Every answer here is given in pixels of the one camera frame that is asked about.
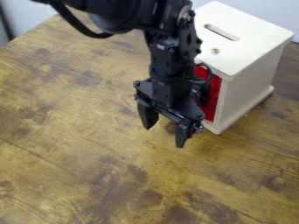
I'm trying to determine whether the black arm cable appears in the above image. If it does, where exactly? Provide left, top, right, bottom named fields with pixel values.
left=191, top=62, right=215, bottom=88

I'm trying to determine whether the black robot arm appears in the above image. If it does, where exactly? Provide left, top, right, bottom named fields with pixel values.
left=32, top=0, right=209, bottom=148

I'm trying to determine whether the red wooden drawer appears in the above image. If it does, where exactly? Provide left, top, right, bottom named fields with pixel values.
left=193, top=63, right=221, bottom=122

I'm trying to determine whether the white wooden cabinet box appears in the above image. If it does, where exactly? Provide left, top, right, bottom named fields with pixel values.
left=195, top=1, right=293, bottom=135

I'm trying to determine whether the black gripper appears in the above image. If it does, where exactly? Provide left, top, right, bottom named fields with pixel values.
left=133, top=45, right=204, bottom=148

